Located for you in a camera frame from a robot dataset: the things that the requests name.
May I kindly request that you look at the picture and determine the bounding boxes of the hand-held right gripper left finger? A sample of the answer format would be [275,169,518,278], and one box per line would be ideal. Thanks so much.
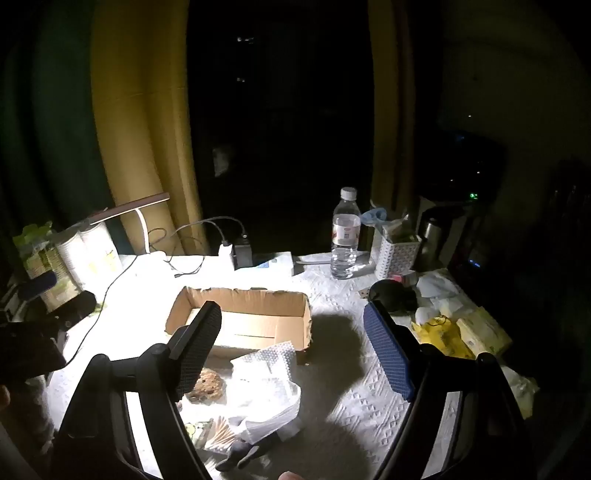
[51,301,223,480]

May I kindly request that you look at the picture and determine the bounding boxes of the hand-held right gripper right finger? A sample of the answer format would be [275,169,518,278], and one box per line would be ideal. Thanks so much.
[363,301,537,480]

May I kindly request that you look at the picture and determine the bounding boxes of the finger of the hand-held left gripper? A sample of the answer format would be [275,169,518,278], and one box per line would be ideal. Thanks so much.
[44,291,98,329]
[18,270,59,298]

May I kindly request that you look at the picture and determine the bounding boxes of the brown plush toy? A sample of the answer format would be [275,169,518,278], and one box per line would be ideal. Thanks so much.
[187,367,226,405]

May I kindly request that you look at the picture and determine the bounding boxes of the brown cardboard box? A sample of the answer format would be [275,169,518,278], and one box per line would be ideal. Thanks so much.
[165,286,314,365]

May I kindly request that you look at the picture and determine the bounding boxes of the white green patterned cloth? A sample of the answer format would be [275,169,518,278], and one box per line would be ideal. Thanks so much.
[184,420,211,451]

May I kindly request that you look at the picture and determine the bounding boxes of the bag of cotton swabs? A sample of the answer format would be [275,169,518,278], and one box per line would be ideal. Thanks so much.
[202,415,246,459]

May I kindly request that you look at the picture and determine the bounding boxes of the green paper cup pack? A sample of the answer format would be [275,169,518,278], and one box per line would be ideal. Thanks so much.
[12,222,83,315]

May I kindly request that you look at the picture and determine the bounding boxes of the yellow plastic bag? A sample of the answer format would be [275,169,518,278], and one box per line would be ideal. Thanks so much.
[410,315,476,361]

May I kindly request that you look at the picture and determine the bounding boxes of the white paper cup pack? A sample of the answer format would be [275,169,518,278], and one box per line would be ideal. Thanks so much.
[59,220,124,297]

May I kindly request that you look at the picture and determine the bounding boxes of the black pouch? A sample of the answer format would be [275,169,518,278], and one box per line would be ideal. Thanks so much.
[368,278,419,315]

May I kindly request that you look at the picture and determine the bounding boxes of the white embossed tablecloth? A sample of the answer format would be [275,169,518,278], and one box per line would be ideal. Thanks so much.
[46,251,542,480]

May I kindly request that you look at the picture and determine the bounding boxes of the white crumpled papers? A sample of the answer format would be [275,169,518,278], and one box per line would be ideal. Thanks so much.
[416,269,463,302]

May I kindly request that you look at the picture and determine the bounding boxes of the white charger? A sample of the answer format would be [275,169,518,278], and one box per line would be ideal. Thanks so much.
[216,242,236,274]

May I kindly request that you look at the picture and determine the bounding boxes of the white perforated basket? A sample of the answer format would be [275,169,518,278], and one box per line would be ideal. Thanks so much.
[376,224,422,280]

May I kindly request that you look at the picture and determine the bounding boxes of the black power adapter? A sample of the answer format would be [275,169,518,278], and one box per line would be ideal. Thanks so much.
[232,234,254,271]

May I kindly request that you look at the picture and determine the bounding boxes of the white blue box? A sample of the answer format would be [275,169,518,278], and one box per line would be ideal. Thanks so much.
[250,251,297,278]

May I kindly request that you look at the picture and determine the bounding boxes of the white desk lamp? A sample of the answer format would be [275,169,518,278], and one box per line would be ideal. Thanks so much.
[87,192,171,271]

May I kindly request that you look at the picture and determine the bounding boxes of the clear plastic water bottle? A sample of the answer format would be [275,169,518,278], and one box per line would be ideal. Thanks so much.
[331,186,362,280]

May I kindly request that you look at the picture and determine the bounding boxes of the stainless steel kettle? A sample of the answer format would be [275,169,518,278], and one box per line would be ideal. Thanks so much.
[414,205,465,274]

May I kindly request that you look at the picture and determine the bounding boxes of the packets in basket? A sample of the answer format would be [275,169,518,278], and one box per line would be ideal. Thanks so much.
[383,216,419,243]

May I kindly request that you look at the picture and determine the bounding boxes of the white crumpled tissue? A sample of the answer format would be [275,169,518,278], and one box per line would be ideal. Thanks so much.
[501,366,540,419]

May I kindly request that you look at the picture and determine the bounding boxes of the green curtain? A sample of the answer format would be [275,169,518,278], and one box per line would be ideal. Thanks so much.
[0,0,112,241]

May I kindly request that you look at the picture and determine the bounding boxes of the yellow curtain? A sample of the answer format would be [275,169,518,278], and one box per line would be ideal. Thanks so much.
[90,0,205,256]
[367,0,417,214]

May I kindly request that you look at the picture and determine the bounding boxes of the thin black lamp cable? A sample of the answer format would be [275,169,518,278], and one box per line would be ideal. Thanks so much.
[59,227,206,371]

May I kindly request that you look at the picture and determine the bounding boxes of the black charger cable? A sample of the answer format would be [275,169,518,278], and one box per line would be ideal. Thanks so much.
[172,220,228,256]

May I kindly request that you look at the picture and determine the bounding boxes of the black adapter cable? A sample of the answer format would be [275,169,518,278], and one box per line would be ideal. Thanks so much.
[198,215,249,239]

